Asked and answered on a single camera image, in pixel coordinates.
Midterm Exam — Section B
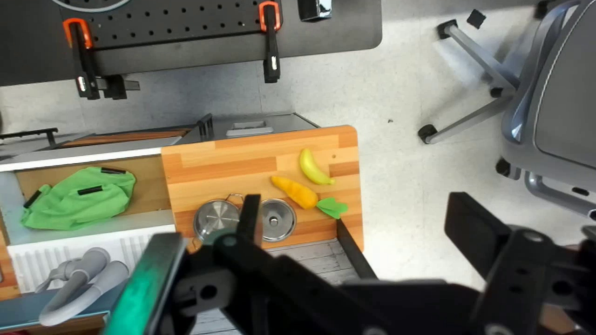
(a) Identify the grey wood plank panel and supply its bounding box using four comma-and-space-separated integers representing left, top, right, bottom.
260, 239, 362, 286

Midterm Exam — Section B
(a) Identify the yellow-orange toy vegetable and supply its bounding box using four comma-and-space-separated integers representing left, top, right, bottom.
269, 174, 321, 209

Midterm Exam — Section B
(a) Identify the steel pot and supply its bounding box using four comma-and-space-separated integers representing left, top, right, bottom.
193, 196, 245, 245

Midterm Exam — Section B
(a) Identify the green sponge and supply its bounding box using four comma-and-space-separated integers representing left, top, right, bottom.
316, 195, 351, 221

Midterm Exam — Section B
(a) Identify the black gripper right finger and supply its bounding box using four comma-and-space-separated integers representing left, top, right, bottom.
444, 189, 517, 284

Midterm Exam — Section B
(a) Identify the green cloth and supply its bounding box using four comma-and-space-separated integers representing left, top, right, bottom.
20, 165, 139, 232

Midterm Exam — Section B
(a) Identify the white ribbed sink drainboard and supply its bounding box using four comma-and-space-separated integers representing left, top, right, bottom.
7, 222, 180, 293

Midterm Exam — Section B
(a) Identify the black frame post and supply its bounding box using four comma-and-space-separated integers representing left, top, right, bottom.
334, 217, 381, 282

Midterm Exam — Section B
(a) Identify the narrow wooden counter strip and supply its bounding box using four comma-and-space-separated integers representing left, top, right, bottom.
0, 228, 21, 303

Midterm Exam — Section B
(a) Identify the yellow toy banana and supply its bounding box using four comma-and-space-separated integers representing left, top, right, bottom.
299, 146, 336, 187

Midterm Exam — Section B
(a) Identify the grey toy tap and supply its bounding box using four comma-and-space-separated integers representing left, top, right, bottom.
36, 245, 133, 327

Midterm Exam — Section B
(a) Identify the black perforated table plate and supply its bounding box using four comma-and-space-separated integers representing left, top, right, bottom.
0, 0, 385, 85

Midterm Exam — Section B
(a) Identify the teal planter box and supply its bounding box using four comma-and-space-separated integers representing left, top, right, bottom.
0, 286, 128, 332

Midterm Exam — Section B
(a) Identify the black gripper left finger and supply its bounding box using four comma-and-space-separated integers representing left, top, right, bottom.
102, 232, 189, 335

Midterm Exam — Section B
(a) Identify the white drawer with wooden inside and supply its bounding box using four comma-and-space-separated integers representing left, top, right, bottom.
0, 144, 180, 247

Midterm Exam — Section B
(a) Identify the orange and black clamp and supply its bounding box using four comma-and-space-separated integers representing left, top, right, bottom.
62, 16, 142, 100
258, 0, 286, 85

